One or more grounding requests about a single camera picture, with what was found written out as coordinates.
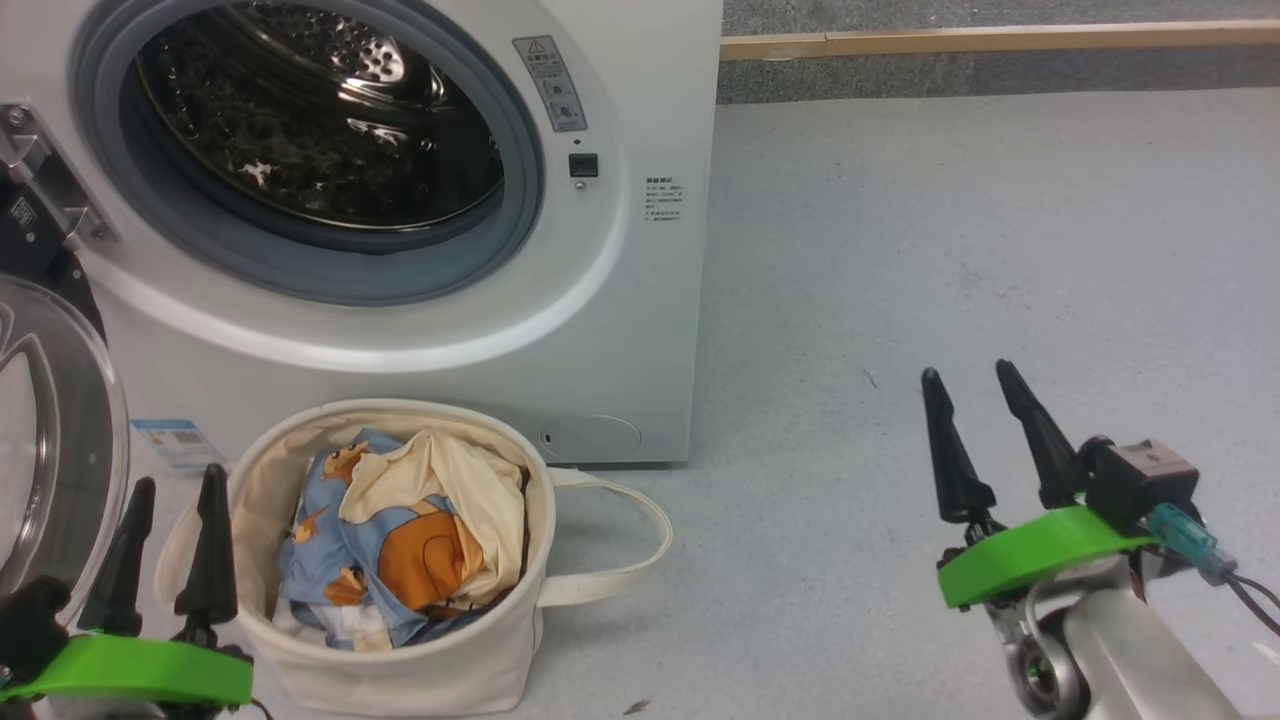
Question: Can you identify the perforated steel washer drum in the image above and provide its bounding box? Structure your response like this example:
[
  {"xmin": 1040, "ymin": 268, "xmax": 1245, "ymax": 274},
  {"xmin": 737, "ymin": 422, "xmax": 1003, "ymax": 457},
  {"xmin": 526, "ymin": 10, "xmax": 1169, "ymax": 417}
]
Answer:
[{"xmin": 135, "ymin": 0, "xmax": 506, "ymax": 231}]

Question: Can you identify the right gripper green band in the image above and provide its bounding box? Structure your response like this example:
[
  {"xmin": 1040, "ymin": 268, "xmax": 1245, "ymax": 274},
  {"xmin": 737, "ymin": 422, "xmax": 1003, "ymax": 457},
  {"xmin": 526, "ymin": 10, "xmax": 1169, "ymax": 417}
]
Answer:
[{"xmin": 920, "ymin": 360, "xmax": 1161, "ymax": 719}]

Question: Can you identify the blue energy label sticker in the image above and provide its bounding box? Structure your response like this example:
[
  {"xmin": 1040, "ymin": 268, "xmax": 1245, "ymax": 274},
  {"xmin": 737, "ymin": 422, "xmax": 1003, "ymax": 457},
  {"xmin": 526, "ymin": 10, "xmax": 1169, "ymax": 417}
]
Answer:
[{"xmin": 130, "ymin": 418, "xmax": 229, "ymax": 473}]

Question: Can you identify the white front-load washing machine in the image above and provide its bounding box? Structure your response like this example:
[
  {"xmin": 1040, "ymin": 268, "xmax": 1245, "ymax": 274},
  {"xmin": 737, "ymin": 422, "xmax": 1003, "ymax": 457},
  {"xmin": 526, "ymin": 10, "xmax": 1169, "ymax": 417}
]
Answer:
[{"xmin": 0, "ymin": 0, "xmax": 724, "ymax": 471}]

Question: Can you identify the washing machine door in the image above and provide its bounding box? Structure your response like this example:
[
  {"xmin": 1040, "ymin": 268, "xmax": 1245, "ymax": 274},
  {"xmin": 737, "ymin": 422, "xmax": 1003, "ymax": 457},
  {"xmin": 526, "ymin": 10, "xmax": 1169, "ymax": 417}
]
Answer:
[{"xmin": 0, "ymin": 100, "xmax": 131, "ymax": 626}]

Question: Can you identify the blue cartoon print garment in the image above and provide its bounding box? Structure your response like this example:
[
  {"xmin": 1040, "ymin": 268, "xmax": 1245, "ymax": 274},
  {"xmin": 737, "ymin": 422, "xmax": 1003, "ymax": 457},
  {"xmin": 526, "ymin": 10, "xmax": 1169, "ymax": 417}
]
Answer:
[{"xmin": 275, "ymin": 428, "xmax": 491, "ymax": 649}]

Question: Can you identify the grey warning label sticker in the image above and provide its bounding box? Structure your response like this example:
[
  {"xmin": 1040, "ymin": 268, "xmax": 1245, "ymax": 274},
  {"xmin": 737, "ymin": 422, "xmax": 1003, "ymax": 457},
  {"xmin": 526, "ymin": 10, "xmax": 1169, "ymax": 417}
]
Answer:
[{"xmin": 513, "ymin": 36, "xmax": 588, "ymax": 133}]

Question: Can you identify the pale yellow garment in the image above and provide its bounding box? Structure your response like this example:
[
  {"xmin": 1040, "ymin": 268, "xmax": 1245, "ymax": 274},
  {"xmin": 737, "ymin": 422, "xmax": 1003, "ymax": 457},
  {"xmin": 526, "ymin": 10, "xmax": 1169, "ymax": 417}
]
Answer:
[{"xmin": 338, "ymin": 430, "xmax": 529, "ymax": 606}]

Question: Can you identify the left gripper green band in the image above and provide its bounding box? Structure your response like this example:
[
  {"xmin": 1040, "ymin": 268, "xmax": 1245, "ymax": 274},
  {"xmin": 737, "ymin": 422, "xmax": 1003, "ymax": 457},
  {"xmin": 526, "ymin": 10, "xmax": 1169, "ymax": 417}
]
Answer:
[{"xmin": 0, "ymin": 463, "xmax": 256, "ymax": 720}]

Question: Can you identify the cream fabric laundry basket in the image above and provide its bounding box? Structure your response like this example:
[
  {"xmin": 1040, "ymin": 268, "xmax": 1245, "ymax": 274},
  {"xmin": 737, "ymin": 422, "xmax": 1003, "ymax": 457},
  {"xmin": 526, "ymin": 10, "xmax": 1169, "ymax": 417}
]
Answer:
[{"xmin": 155, "ymin": 398, "xmax": 673, "ymax": 718}]

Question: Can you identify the black cable teal connector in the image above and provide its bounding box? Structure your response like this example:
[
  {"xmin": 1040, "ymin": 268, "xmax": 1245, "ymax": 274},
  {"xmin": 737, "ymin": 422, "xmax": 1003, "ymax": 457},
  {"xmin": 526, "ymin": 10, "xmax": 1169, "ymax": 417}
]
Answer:
[{"xmin": 1148, "ymin": 503, "xmax": 1280, "ymax": 639}]

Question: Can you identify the white oval filter cover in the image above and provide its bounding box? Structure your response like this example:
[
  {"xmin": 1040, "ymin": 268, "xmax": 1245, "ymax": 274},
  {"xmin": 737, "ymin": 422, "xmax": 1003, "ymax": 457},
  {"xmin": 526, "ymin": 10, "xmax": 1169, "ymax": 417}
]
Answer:
[{"xmin": 540, "ymin": 415, "xmax": 642, "ymax": 463}]

